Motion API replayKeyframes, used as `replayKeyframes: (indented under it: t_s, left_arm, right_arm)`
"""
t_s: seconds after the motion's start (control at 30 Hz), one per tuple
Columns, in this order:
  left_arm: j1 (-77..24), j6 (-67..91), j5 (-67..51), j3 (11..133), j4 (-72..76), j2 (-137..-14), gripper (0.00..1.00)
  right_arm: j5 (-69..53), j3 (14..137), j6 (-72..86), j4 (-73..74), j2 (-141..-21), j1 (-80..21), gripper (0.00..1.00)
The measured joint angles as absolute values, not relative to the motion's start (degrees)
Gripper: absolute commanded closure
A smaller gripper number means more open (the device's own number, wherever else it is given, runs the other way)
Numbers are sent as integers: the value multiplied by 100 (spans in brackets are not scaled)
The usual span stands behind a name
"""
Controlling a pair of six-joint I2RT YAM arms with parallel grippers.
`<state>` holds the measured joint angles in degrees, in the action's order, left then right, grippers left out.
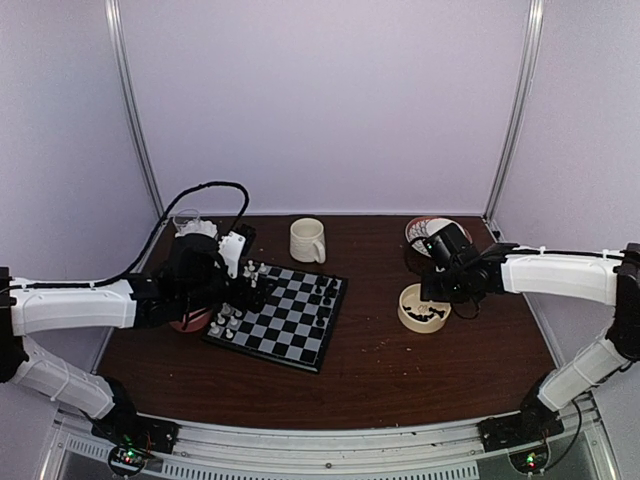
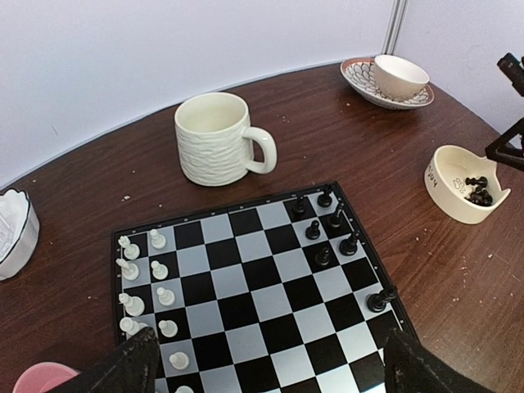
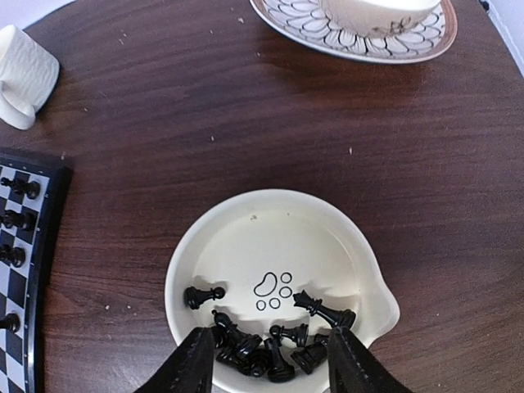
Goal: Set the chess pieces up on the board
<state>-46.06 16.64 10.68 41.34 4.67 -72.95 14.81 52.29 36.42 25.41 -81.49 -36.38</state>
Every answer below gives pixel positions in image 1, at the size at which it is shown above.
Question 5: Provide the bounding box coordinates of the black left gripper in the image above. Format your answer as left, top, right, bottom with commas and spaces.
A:
180, 270, 278, 315

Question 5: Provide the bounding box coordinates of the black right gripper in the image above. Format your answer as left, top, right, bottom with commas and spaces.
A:
421, 267, 471, 303

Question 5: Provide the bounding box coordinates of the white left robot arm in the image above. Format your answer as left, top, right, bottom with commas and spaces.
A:
1, 232, 271, 444

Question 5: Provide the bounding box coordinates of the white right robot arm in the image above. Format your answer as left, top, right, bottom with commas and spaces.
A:
420, 238, 639, 442

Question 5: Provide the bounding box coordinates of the cream bowl of black pieces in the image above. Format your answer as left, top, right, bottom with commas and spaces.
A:
397, 283, 452, 334

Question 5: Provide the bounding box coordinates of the pink bowl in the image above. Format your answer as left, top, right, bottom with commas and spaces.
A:
169, 309, 211, 333

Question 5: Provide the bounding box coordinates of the black and white chessboard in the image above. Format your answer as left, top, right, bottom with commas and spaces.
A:
202, 264, 348, 374

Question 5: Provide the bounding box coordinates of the floral patterned saucer plate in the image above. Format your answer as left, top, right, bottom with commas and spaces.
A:
405, 217, 472, 242

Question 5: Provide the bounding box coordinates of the white ribbed ceramic mug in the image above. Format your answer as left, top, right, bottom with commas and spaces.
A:
289, 218, 326, 264

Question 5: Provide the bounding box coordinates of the clear glass cup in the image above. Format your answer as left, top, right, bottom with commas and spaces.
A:
172, 208, 200, 232

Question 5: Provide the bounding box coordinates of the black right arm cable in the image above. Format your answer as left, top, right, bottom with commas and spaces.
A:
452, 294, 484, 321

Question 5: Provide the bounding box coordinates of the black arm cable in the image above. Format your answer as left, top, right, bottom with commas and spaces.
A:
452, 294, 484, 321
24, 180, 250, 291

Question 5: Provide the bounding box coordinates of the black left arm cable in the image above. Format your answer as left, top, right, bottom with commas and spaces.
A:
24, 180, 250, 291

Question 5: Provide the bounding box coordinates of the aluminium frame post right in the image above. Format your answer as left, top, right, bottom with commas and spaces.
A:
483, 0, 545, 225

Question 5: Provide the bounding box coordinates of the aluminium frame post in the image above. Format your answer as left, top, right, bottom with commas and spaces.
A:
483, 0, 545, 225
104, 0, 164, 219

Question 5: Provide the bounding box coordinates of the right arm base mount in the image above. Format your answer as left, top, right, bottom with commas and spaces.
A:
477, 413, 565, 475

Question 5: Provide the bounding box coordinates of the aluminium front rail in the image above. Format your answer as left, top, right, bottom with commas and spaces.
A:
39, 384, 626, 480

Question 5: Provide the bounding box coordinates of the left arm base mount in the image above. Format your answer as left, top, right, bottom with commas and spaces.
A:
87, 416, 180, 478

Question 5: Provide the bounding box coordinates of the aluminium frame post left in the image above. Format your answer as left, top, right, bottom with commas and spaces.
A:
104, 0, 164, 219

